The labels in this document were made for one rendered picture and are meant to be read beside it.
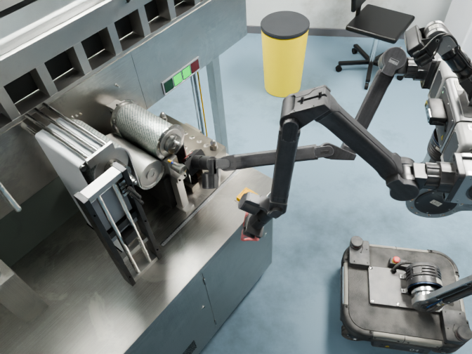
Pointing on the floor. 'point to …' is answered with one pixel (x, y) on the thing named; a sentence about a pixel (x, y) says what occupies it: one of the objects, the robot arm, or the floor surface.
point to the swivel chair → (400, 22)
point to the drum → (284, 51)
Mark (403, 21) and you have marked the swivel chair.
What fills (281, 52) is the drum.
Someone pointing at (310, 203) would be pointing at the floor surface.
